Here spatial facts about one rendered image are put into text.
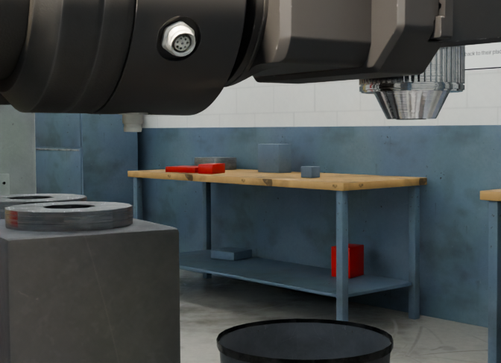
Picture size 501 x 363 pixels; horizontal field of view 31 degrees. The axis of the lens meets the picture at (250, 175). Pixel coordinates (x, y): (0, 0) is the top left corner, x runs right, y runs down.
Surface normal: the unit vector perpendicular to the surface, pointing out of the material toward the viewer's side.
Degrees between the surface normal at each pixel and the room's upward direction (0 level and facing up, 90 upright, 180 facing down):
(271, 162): 90
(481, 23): 90
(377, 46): 89
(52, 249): 90
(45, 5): 103
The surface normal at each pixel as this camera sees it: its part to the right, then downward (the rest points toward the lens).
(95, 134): 0.65, 0.04
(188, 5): 0.50, 0.24
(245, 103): -0.76, 0.04
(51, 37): -0.29, 0.37
